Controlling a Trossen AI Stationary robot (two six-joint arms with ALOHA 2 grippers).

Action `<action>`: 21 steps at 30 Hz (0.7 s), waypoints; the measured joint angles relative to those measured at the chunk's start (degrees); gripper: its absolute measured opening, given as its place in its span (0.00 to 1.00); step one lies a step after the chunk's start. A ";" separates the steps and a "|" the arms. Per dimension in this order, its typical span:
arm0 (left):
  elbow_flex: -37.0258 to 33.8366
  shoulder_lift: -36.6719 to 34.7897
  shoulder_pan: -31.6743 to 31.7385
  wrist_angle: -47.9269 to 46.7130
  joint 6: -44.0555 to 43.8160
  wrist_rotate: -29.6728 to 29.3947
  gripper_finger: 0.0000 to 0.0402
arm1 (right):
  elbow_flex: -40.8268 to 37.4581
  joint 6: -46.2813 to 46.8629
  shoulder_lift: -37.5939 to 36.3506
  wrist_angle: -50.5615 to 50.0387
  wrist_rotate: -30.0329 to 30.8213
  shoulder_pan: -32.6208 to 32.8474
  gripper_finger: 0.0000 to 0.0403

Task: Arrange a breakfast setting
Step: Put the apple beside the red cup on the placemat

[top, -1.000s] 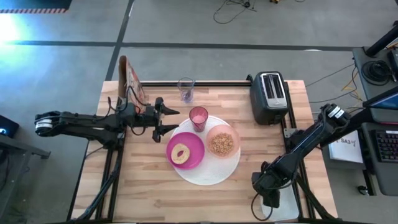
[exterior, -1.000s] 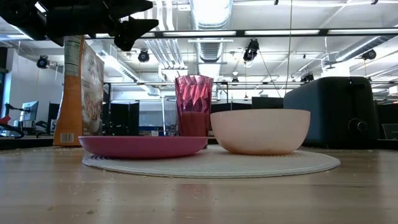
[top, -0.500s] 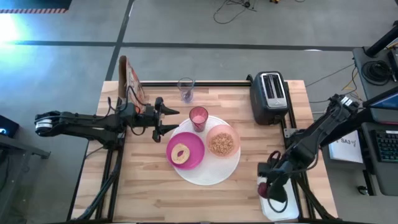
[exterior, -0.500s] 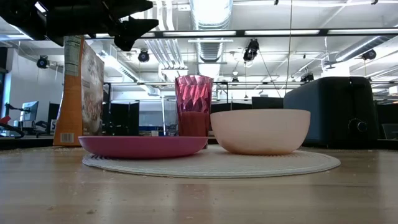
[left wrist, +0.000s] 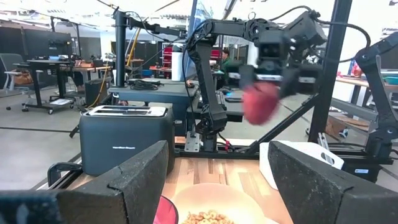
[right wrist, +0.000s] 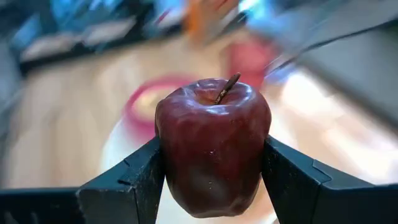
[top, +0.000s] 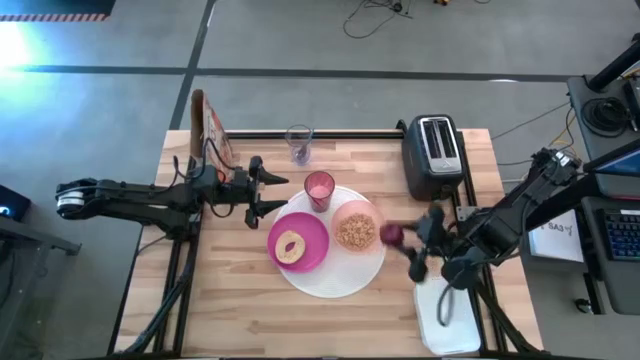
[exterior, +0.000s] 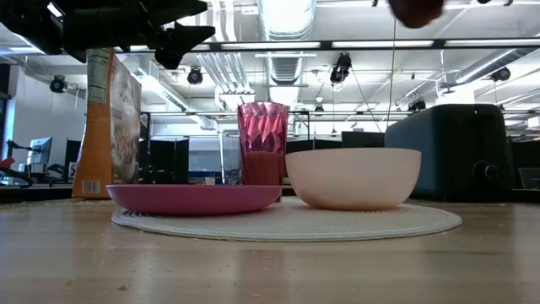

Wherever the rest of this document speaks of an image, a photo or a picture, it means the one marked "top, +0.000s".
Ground grey metal stand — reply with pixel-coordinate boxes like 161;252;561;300
0;217;82;360

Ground black two-slot toaster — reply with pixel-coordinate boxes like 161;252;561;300
402;114;469;201

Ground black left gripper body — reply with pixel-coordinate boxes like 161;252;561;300
202;155;265;230

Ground black backlit keyboard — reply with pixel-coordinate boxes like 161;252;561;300
602;208;640;262

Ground black aluminium frame rail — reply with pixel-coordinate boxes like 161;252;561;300
227;129;405;140

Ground black floor cable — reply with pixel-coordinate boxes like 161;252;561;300
342;0;416;40

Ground black pole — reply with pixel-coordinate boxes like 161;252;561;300
587;37;640;94

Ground clear drinking glass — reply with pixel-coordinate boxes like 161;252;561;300
284;123;315;166

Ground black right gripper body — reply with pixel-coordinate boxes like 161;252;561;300
407;205;454;284

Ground white round woven placemat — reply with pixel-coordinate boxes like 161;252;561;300
273;184;389;300

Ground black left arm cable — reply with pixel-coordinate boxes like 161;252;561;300
172;137;236;219

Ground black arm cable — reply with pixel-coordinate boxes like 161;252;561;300
172;137;236;219
436;259;471;329

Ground grey desk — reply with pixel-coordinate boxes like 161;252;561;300
567;74;640;161
579;197;640;316

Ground white paper sheet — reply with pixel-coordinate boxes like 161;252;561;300
527;219;585;264

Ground cereal rings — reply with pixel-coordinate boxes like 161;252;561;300
335;213;377;249

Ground magenta plastic plate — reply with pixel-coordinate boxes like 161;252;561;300
265;210;330;274

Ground light pink plastic bowl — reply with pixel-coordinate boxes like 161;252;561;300
330;199;388;254

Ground dark red plum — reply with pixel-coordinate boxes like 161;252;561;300
378;223;405;247

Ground white plastic container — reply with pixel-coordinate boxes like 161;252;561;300
413;277;482;357

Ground black device with blue light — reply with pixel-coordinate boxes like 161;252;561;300
0;184;32;224

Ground dark grey laptop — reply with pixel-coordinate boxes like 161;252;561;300
582;139;640;201

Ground orange cereal box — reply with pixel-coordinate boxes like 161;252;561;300
189;88;235;184

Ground red faceted tumbler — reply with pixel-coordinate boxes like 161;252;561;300
303;170;336;214

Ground toasted bagel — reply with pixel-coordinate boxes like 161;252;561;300
273;229;307;265

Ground coiled black cable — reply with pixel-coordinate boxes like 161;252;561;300
581;96;630;139

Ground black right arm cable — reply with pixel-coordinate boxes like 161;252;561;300
436;259;471;329

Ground dark floor mat striped edge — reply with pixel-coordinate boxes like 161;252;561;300
0;0;117;23

